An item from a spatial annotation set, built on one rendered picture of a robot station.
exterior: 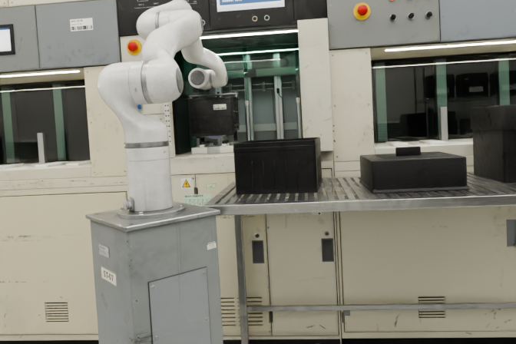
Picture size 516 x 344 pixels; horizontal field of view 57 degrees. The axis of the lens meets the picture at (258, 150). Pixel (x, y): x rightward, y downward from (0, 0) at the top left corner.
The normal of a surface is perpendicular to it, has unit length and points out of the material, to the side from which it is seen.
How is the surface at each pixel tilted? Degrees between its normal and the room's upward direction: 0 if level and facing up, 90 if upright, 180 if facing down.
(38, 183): 90
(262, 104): 90
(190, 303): 90
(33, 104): 90
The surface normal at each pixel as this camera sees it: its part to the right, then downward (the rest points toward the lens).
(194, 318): 0.63, 0.00
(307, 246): -0.10, 0.06
